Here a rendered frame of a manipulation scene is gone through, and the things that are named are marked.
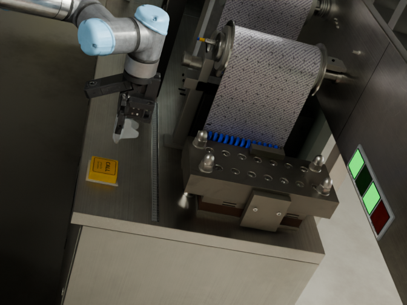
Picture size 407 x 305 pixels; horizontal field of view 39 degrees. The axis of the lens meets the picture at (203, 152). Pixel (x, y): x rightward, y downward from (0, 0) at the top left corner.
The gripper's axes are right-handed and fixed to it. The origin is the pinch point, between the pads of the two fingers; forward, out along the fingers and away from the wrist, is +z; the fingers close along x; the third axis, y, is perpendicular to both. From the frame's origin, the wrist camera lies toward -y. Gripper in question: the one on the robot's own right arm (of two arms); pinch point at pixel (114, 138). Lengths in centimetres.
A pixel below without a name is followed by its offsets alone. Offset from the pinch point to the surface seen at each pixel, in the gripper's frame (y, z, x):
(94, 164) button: -3.3, 9.1, -0.5
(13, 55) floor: -52, 101, 202
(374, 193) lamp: 55, -17, -27
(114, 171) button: 1.9, 9.3, -1.7
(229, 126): 30.0, -3.9, 9.2
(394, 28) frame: 57, -43, 3
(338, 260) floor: 129, 105, 73
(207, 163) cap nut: 22.6, -3.4, -8.2
